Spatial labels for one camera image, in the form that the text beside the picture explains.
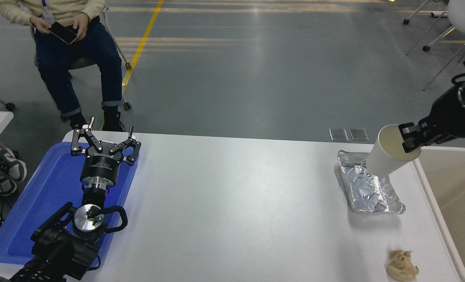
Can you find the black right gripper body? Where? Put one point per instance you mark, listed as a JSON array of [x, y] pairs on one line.
[[452, 119]]

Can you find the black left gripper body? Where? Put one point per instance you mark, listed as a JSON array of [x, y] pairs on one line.
[[98, 165]]

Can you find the white paper cup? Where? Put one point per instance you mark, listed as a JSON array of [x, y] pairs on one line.
[[381, 160]]

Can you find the black smartphone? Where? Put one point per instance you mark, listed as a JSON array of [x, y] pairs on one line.
[[62, 32]]

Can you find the person's left hand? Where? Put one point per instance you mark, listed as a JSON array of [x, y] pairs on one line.
[[81, 24]]

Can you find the person's right hand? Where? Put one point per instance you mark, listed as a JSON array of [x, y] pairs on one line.
[[40, 24]]

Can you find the blue plastic tray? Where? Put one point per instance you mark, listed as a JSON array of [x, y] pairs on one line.
[[40, 196]]

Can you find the large pale bin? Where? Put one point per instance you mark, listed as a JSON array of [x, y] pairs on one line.
[[460, 203]]

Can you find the silver foil tray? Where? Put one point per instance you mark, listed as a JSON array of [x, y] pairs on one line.
[[369, 196]]

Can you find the seated person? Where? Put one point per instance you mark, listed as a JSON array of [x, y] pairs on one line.
[[60, 66]]

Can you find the crumpled tan paper ball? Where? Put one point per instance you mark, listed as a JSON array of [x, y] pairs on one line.
[[401, 266]]

